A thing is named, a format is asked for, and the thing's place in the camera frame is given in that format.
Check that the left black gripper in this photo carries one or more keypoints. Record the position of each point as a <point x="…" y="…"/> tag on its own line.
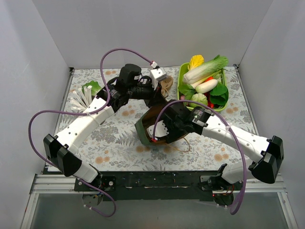
<point x="154" y="99"/>

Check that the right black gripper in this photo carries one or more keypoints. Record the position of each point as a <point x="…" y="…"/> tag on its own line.
<point x="168" y="124"/>

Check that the brown green paper bag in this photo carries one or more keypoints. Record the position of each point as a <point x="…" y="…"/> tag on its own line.
<point x="144" y="128"/>

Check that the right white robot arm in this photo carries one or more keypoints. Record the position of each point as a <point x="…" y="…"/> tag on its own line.
<point x="261" y="156"/>

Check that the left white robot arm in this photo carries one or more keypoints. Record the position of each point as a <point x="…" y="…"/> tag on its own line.
<point x="130" y="84"/>

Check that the red pepper toy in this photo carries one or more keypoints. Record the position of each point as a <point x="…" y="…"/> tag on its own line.
<point x="207" y="94"/>

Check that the large napa cabbage toy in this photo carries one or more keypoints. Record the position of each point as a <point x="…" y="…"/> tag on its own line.
<point x="206" y="69"/>

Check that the yellow leafy vegetable toy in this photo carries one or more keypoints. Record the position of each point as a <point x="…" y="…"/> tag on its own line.
<point x="195" y="61"/>

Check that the white radish toy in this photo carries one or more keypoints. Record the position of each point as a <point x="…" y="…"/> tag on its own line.
<point x="206" y="86"/>

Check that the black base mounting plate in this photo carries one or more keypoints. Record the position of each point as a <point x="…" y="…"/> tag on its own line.
<point x="154" y="185"/>

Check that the small bok choy toy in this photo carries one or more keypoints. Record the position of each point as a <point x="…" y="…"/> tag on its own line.
<point x="95" y="87"/>

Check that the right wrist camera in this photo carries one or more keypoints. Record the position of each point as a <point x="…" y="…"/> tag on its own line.
<point x="160" y="131"/>

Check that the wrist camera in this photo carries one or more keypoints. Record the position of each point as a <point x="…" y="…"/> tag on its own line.
<point x="160" y="131"/>
<point x="157" y="75"/>

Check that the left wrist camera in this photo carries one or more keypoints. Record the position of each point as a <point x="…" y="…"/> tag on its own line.
<point x="157" y="75"/>

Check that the aluminium frame rail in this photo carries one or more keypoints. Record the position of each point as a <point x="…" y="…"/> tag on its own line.
<point x="59" y="184"/>

